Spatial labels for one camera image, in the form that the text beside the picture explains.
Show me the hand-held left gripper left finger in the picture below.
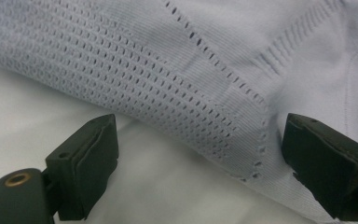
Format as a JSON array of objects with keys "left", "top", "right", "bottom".
[{"left": 0, "top": 113, "right": 119, "bottom": 224}]

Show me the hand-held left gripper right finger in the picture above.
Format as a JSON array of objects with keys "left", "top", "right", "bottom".
[{"left": 280, "top": 112, "right": 358, "bottom": 223}]

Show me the light blue knit garment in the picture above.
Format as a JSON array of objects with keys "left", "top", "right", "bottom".
[{"left": 0, "top": 0, "right": 358, "bottom": 224}]

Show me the white table cover sheet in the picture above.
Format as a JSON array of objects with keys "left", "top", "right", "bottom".
[{"left": 0, "top": 60, "right": 324, "bottom": 224}]

